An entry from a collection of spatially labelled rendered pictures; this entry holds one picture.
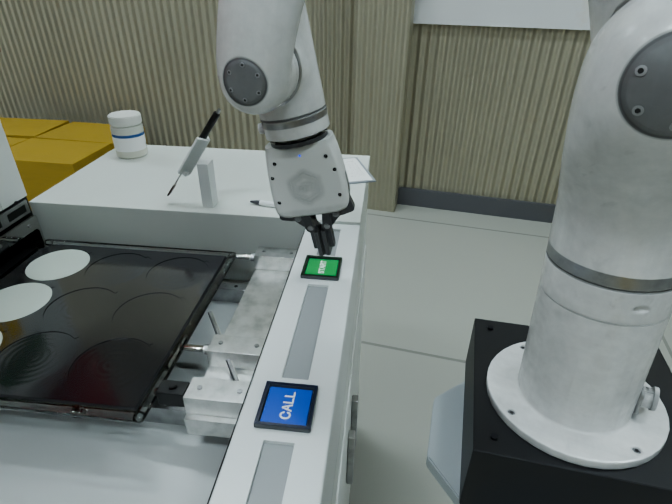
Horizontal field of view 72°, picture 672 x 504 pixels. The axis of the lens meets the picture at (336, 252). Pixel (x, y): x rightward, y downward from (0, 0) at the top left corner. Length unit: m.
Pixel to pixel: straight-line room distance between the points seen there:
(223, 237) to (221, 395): 0.38
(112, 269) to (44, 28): 3.30
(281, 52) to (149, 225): 0.54
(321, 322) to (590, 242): 0.32
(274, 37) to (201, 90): 2.96
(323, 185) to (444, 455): 0.38
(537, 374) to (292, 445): 0.27
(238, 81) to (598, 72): 0.31
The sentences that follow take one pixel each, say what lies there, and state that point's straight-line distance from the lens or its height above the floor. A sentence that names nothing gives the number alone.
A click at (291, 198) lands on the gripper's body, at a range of 0.62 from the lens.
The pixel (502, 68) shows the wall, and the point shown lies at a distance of 2.93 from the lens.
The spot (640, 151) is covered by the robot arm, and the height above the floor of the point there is 1.24.
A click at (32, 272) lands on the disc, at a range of 0.94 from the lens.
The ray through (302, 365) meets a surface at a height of 0.96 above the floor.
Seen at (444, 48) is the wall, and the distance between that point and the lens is 2.92.
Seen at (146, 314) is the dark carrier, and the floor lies 0.90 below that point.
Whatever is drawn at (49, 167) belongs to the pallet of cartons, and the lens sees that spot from 3.04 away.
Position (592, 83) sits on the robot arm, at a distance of 0.38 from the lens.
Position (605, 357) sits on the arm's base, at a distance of 0.52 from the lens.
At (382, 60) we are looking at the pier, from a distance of 2.81.
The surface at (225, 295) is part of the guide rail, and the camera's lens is 0.87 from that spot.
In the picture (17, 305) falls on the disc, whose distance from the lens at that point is 0.86.
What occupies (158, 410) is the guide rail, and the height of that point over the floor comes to 0.85.
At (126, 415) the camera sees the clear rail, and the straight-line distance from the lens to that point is 0.62.
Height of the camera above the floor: 1.34
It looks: 31 degrees down
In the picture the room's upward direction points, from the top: 1 degrees clockwise
